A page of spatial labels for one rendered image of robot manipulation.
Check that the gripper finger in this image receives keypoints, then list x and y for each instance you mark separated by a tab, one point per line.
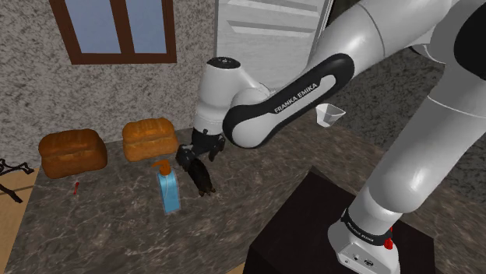
184	156
215	150

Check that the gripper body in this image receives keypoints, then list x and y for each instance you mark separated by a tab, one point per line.
203	140

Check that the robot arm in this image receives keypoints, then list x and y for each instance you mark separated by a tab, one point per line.
410	159

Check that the dark brown oblong object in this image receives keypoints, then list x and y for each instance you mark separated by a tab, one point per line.
202	178

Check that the blue soap dispenser orange pump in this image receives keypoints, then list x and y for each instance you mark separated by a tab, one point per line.
169	191

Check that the brown bread loaf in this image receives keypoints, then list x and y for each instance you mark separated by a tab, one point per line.
72	153
149	139

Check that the small red pen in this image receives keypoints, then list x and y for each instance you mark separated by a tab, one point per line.
76	187

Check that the white refrigerator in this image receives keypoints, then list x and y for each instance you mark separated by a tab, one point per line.
265	45

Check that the dark robot stand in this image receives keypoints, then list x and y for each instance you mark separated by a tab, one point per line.
300	227

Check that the white cup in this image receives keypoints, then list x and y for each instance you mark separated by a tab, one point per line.
328	115

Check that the brown framed window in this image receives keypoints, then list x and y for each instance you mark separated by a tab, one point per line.
114	26

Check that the black metal frame furniture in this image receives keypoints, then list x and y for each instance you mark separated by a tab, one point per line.
11	169

